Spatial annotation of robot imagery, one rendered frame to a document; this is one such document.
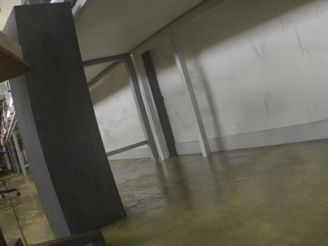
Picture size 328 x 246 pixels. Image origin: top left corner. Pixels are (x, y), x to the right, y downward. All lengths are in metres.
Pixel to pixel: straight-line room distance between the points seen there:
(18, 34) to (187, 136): 1.59
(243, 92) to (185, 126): 0.66
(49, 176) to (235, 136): 1.24
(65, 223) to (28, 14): 0.75
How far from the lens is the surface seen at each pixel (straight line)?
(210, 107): 2.07
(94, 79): 3.28
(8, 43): 0.81
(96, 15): 1.55
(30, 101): 1.06
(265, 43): 1.69
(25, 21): 1.15
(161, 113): 2.47
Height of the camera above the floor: 0.31
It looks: 2 degrees down
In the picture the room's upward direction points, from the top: 16 degrees counter-clockwise
